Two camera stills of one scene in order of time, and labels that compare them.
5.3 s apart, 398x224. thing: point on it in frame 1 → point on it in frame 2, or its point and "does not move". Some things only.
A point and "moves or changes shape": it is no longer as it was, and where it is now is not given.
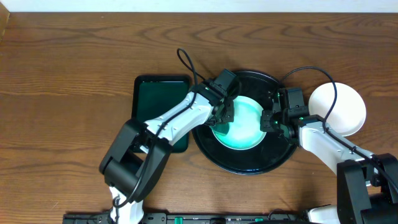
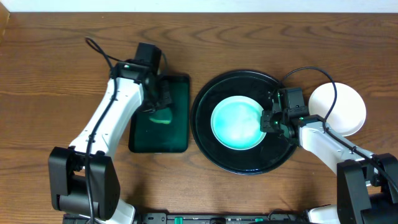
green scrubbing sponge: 221,129 moves or changes shape
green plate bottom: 245,132 does not move
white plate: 349,112 does not move
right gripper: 265,125 does not move
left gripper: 224,113 → 162,96
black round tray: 273,152 does not move
